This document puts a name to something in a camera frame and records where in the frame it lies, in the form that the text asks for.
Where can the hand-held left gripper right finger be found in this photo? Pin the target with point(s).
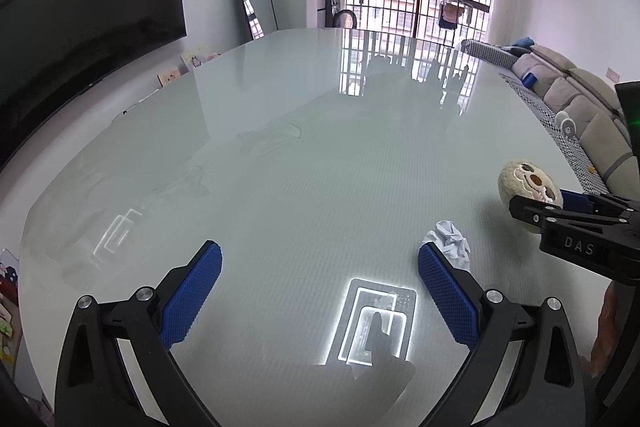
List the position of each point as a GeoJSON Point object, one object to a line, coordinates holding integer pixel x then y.
{"type": "Point", "coordinates": [447, 297]}

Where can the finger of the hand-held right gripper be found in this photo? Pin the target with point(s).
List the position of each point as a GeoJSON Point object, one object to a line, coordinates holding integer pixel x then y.
{"type": "Point", "coordinates": [600, 203]}
{"type": "Point", "coordinates": [565, 213]}

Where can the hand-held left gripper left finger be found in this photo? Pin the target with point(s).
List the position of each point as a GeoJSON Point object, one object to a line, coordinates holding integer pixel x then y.
{"type": "Point", "coordinates": [192, 302]}

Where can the white paper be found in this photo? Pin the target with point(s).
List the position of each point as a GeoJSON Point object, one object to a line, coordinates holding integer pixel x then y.
{"type": "Point", "coordinates": [452, 242]}

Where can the round beige plush toy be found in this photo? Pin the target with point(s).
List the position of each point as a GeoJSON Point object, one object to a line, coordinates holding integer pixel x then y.
{"type": "Point", "coordinates": [515, 182]}

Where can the white round gadget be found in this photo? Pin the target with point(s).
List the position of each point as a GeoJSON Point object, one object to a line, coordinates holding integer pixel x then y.
{"type": "Point", "coordinates": [566, 123]}

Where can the houndstooth cloth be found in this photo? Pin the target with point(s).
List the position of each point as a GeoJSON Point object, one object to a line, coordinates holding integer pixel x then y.
{"type": "Point", "coordinates": [550, 127]}

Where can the beige grey sofa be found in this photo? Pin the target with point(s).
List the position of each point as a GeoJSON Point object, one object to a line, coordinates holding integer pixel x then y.
{"type": "Point", "coordinates": [575, 97]}

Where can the blue bottle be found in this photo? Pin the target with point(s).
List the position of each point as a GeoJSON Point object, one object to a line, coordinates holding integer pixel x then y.
{"type": "Point", "coordinates": [529, 79]}

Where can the blue plush toy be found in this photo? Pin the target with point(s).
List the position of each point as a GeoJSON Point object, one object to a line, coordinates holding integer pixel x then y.
{"type": "Point", "coordinates": [524, 43]}

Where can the houndstooth cushion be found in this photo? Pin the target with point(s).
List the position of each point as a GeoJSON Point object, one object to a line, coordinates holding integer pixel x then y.
{"type": "Point", "coordinates": [487, 53]}

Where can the framed photo with red figure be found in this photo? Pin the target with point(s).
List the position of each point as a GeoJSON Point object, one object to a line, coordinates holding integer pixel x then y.
{"type": "Point", "coordinates": [7, 274]}

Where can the small standing card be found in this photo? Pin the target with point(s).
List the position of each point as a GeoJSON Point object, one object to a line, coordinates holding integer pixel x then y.
{"type": "Point", "coordinates": [168, 78]}
{"type": "Point", "coordinates": [192, 59]}

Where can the black stand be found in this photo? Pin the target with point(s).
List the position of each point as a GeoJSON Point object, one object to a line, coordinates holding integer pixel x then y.
{"type": "Point", "coordinates": [337, 14]}

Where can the white wall socket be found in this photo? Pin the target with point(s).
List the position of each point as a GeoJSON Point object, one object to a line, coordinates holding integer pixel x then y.
{"type": "Point", "coordinates": [613, 75]}

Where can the black wall television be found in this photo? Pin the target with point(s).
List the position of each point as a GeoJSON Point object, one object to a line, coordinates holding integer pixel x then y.
{"type": "Point", "coordinates": [90, 22]}

